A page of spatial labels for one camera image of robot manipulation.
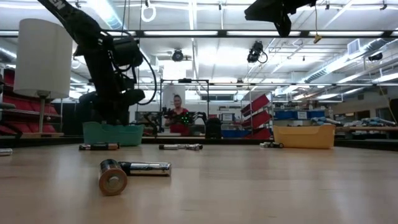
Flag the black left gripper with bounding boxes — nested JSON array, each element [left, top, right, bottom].
[[77, 88, 146, 124]]

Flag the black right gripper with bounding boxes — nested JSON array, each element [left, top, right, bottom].
[[244, 0, 318, 37]]

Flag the teal plastic bin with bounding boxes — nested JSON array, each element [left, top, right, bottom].
[[82, 121, 145, 147]]

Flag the small background monitor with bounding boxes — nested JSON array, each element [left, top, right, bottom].
[[134, 111, 163, 124]]

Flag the white background panel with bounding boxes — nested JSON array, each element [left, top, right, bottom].
[[162, 85, 187, 110]]

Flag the red storage bin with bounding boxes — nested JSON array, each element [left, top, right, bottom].
[[39, 104, 60, 115], [2, 95, 41, 113], [0, 121, 58, 135], [2, 68, 16, 86]]

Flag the person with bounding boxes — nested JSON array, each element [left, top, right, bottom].
[[164, 94, 191, 137]]

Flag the background robot arms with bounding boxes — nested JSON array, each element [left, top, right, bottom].
[[146, 107, 208, 135]]

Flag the white lamp with wooden base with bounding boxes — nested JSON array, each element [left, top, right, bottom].
[[14, 17, 73, 138]]

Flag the tilted red shelf bin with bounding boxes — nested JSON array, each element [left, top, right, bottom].
[[245, 127, 273, 140], [241, 110, 272, 129], [241, 94, 271, 116]]

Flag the blue storage bin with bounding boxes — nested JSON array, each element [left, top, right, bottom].
[[221, 129, 250, 139]]

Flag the blue grey tool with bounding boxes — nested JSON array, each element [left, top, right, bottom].
[[362, 116, 397, 126], [310, 116, 342, 126]]

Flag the yellow plastic bin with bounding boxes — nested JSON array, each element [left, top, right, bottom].
[[272, 124, 336, 149]]

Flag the black camera with cable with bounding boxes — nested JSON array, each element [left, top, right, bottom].
[[246, 40, 269, 65]]

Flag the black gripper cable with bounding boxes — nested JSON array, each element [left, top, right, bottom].
[[133, 51, 158, 106]]

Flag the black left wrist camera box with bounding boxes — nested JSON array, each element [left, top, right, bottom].
[[112, 36, 144, 68]]

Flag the wire shelf rack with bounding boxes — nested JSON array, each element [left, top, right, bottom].
[[0, 63, 62, 138]]

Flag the black overhead camera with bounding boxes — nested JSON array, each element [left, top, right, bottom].
[[171, 49, 185, 63]]

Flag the white hanging ring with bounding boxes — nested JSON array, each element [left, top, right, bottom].
[[140, 1, 157, 24]]

